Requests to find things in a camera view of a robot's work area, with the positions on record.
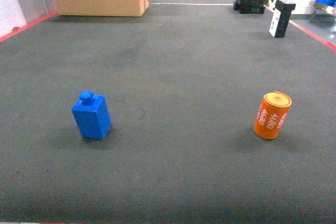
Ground orange cylindrical cap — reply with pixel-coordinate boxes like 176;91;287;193
254;91;292;140

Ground blue block part with knob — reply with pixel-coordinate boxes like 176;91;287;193
71;90;112;140

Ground black and white upright box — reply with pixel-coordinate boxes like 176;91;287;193
269;0;296;38

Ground black conveyor belt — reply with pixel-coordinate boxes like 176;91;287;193
1;0;335;223

